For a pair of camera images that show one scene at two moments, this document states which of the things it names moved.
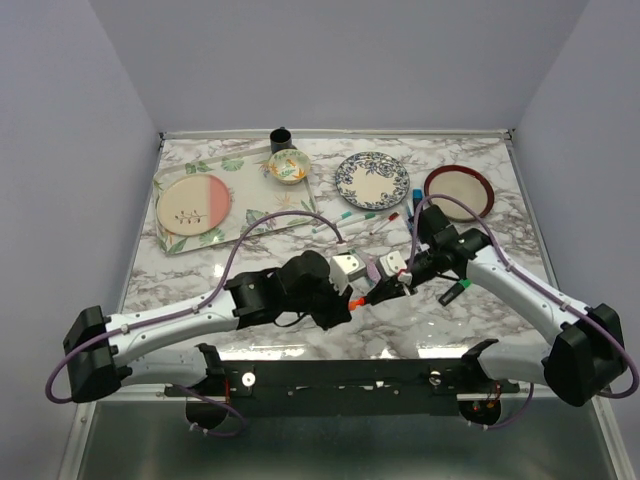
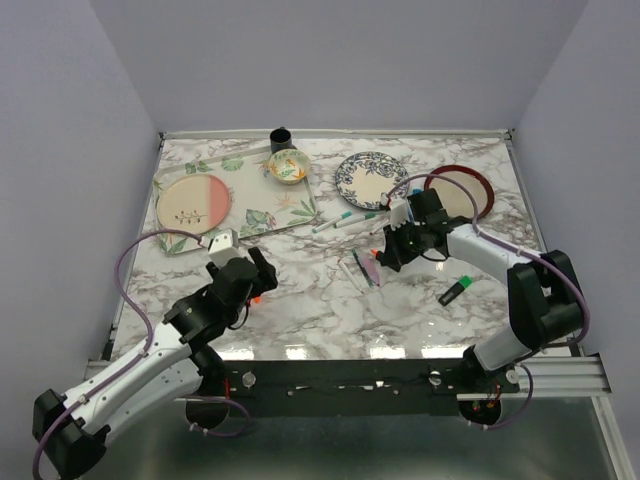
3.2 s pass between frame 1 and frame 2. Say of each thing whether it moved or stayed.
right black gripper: moved
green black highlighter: stayed
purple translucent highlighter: stayed
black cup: stayed
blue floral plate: stayed
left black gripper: moved
